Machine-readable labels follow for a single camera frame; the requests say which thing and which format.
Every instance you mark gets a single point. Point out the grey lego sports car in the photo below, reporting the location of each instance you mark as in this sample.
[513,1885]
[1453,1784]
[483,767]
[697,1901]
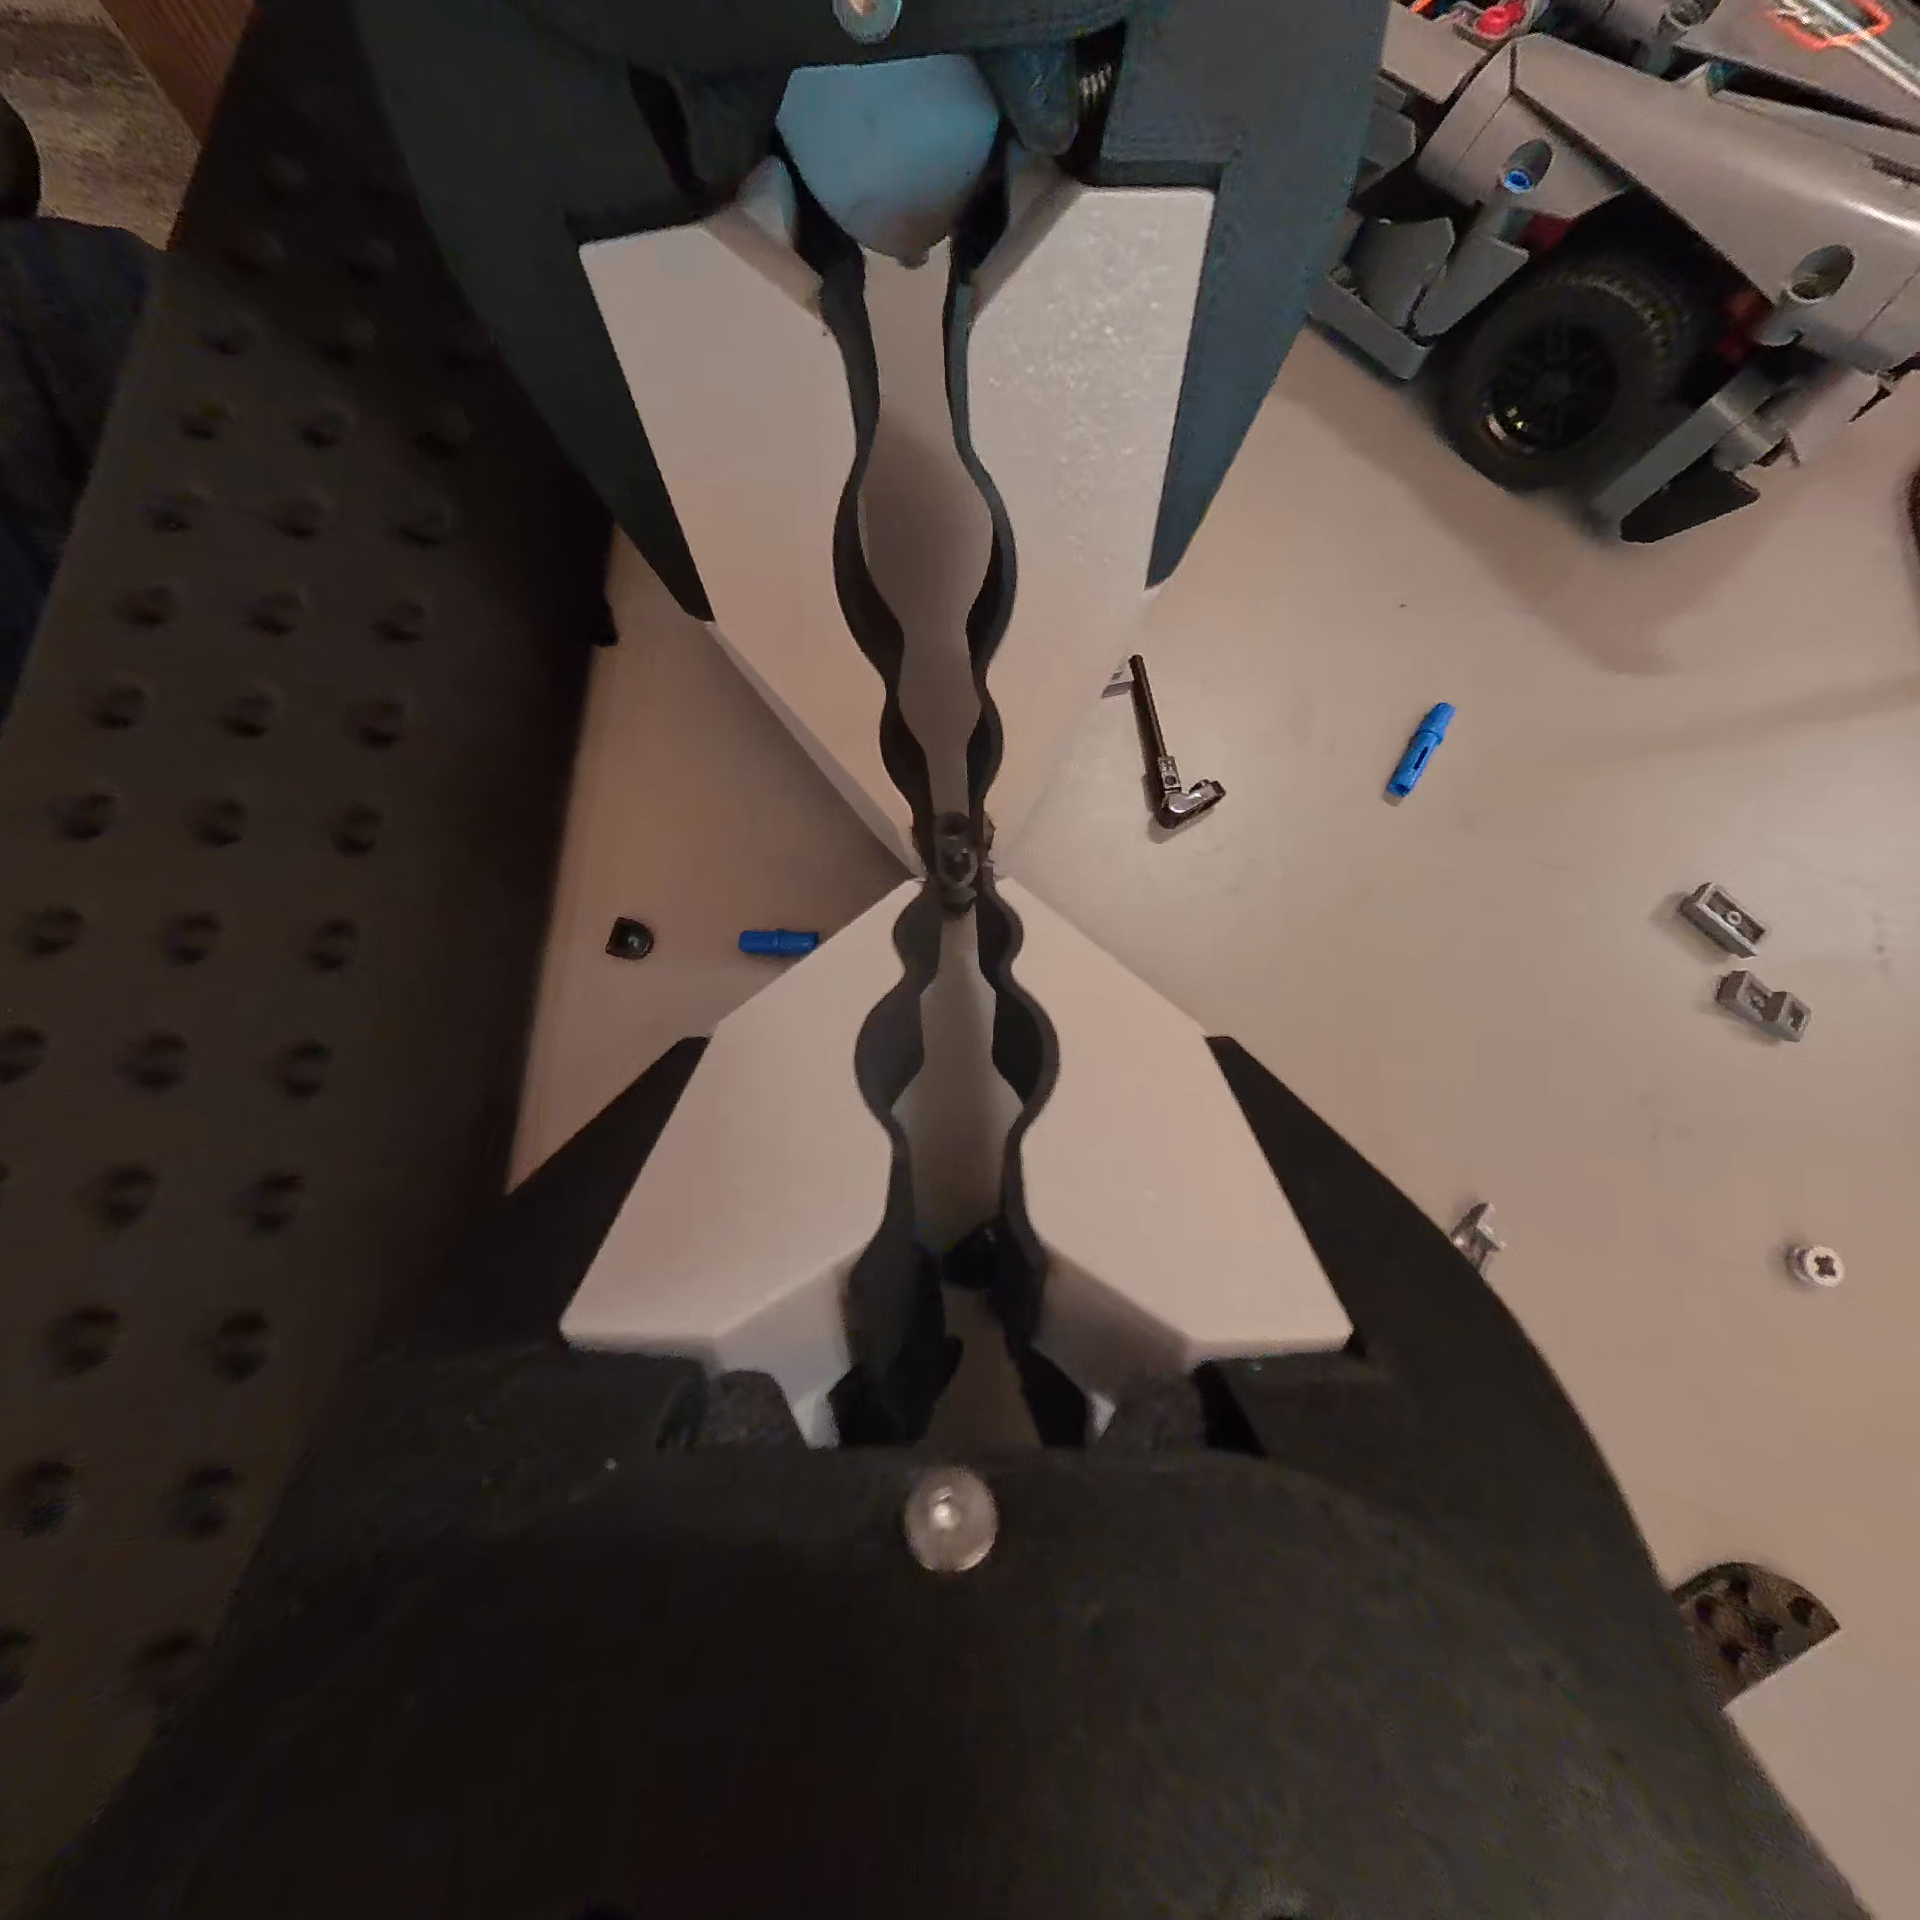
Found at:
[1650,224]

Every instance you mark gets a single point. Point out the black lego connector with blue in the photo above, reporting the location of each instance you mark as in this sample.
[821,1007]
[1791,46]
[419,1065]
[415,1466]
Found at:
[973,1257]

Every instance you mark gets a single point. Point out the grey lego clip plate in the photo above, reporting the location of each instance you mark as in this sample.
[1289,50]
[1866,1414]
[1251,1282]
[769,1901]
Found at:
[1476,1233]

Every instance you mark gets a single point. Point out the small dark lego pin connector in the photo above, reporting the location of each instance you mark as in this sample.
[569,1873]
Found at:
[955,839]

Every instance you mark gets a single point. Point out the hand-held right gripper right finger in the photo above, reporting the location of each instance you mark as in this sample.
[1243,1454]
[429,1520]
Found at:
[1184,1185]

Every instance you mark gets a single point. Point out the dark grey lego bracket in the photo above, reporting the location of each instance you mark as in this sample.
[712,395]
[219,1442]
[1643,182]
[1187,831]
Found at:
[1722,915]
[1762,1005]

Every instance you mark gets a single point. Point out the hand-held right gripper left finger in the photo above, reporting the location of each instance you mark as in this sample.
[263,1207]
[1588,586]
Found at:
[720,1185]

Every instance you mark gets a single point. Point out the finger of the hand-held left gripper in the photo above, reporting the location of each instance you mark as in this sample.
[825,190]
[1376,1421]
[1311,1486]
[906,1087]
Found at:
[1095,376]
[720,421]

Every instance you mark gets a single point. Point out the small black rounded lego piece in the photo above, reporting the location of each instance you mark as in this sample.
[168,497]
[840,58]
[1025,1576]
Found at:
[628,937]

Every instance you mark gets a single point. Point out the blue lego pin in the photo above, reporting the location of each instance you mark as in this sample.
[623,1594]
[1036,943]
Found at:
[778,943]
[1420,747]

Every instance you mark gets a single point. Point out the white round lego bush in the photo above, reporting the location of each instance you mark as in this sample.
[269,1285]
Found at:
[1818,1265]

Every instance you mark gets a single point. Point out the dark grey lego axle connector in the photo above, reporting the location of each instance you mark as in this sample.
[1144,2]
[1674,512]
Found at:
[955,891]

